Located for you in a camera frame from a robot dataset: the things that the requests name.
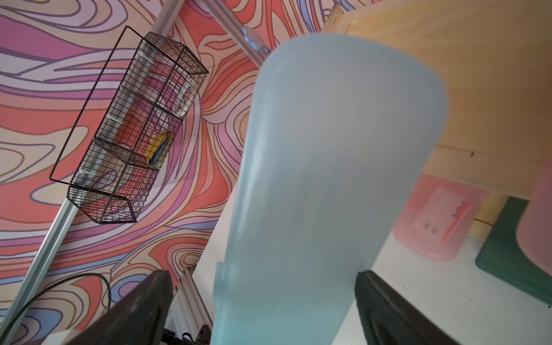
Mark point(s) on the dark green pencil case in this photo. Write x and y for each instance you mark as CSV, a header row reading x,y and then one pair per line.
x,y
501,256

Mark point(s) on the aluminium frame post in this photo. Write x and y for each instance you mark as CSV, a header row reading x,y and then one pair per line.
x,y
61,62

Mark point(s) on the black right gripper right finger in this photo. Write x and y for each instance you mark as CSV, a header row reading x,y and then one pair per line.
x,y
387,318

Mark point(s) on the yellow item in basket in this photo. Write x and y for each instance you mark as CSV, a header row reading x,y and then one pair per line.
x,y
158,147

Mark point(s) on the pink pencil case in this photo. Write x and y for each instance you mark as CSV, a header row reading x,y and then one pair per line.
x,y
437,217
534,230

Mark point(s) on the teal pencil case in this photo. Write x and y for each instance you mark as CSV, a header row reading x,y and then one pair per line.
x,y
339,132

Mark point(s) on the wooden shelf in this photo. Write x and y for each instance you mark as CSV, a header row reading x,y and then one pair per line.
x,y
494,58

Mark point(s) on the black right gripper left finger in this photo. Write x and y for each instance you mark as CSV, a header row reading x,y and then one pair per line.
x,y
139,318

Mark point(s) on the black wire basket left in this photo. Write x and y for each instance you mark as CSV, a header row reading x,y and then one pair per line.
x,y
161,83

